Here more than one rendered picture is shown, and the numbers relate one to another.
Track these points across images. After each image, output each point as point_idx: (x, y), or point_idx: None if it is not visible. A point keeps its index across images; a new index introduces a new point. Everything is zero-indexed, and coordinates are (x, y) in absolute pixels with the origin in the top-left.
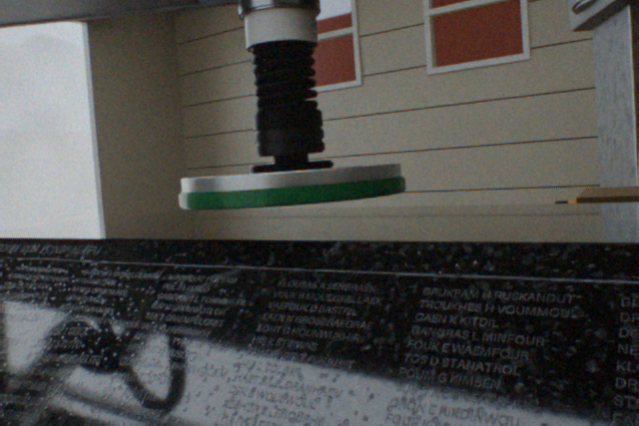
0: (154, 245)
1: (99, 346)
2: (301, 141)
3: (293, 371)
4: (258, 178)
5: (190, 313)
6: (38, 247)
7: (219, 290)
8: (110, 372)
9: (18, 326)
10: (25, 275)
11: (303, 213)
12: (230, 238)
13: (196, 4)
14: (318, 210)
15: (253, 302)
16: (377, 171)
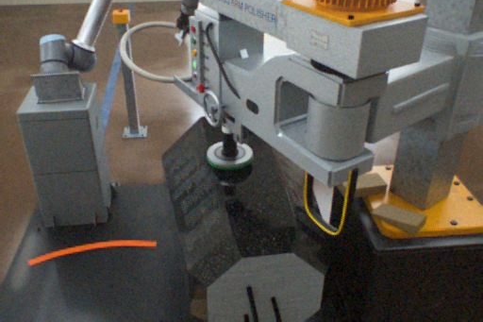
0: None
1: (194, 168)
2: (226, 150)
3: (200, 191)
4: (209, 159)
5: (202, 172)
6: (204, 135)
7: (206, 171)
8: (192, 174)
9: (192, 154)
10: (199, 142)
11: (258, 149)
12: None
13: None
14: (265, 148)
15: (206, 177)
16: (228, 165)
